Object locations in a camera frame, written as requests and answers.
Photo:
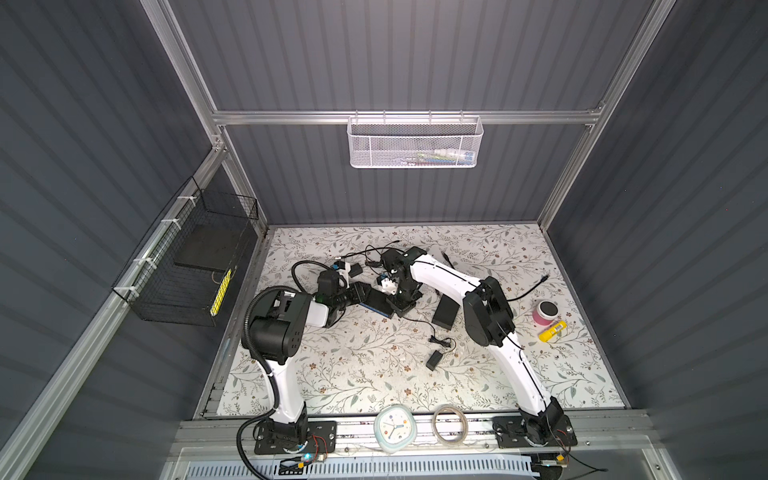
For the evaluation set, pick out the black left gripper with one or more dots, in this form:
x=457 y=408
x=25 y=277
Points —
x=356 y=293

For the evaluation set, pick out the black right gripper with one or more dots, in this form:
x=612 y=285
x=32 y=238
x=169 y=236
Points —
x=400 y=309

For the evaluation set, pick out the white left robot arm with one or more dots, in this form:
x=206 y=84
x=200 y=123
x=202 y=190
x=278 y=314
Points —
x=273 y=329

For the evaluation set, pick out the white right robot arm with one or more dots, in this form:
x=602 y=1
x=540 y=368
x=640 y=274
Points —
x=489 y=322

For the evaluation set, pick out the black foam pad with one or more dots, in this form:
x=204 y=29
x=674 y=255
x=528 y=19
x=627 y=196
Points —
x=208 y=248

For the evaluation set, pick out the white analog clock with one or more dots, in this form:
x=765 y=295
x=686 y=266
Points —
x=395 y=428

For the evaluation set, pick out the pink tape roll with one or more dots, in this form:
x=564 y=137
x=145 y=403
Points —
x=545 y=313

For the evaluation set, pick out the yellow marker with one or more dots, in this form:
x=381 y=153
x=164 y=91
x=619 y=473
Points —
x=552 y=331

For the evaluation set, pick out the black power adapter with cord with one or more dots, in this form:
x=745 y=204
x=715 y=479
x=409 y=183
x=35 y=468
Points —
x=371 y=257

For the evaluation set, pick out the white wire mesh basket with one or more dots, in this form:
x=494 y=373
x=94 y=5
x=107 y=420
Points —
x=414 y=141

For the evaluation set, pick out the black wire wall basket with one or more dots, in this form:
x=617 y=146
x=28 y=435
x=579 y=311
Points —
x=189 y=269

